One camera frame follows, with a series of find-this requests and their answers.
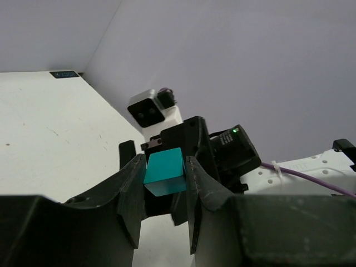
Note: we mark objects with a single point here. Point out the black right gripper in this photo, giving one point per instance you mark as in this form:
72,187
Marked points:
193,139

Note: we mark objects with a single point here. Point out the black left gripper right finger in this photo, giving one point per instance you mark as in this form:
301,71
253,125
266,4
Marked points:
202,191

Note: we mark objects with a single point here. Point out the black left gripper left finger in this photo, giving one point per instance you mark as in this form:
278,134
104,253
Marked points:
125,191

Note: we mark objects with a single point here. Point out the teal wood block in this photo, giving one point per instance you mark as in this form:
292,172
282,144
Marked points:
165,173

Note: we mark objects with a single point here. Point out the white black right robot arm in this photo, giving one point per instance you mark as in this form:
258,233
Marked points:
232,160

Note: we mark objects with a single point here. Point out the blue label sticker right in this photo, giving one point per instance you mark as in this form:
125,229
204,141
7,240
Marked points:
64,74

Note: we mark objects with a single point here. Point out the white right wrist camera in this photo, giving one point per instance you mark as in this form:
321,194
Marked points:
155,111

